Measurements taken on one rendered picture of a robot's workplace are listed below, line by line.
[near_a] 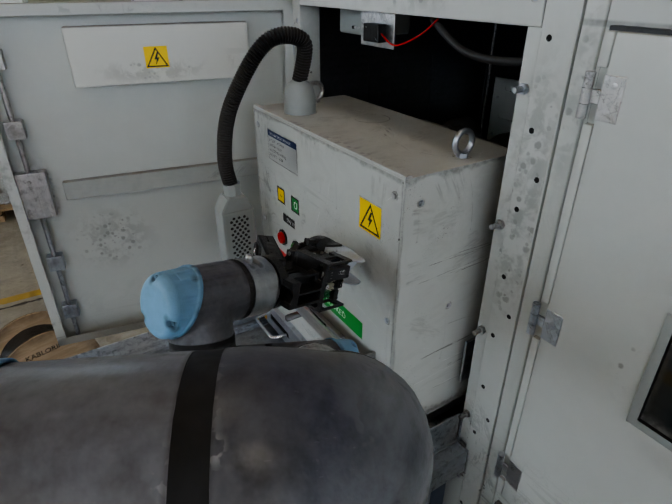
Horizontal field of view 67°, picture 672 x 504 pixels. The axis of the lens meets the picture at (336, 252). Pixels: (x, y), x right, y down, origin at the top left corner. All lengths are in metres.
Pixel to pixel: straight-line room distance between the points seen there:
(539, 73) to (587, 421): 0.45
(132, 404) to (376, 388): 0.10
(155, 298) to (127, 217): 0.71
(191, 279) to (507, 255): 0.45
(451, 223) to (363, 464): 0.60
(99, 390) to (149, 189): 1.05
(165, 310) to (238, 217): 0.54
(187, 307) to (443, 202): 0.38
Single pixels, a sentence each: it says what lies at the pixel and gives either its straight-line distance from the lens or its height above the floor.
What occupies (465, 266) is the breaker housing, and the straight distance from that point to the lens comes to 0.83.
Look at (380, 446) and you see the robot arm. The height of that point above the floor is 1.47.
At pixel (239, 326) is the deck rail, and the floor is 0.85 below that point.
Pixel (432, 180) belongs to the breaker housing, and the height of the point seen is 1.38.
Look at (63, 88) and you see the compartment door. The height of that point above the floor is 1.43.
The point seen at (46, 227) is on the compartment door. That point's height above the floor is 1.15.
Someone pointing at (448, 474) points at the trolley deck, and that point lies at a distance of 1.04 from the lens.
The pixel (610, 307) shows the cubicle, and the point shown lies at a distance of 0.68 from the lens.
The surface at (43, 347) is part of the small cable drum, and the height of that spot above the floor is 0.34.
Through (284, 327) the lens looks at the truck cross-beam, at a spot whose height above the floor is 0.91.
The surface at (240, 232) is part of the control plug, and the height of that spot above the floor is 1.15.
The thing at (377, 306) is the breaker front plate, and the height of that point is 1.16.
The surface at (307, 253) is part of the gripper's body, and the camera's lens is 0.69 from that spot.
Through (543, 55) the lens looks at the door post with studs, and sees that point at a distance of 0.70.
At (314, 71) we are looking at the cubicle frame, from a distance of 1.19.
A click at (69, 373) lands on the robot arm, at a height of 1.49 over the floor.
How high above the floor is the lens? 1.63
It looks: 29 degrees down
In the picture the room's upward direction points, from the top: straight up
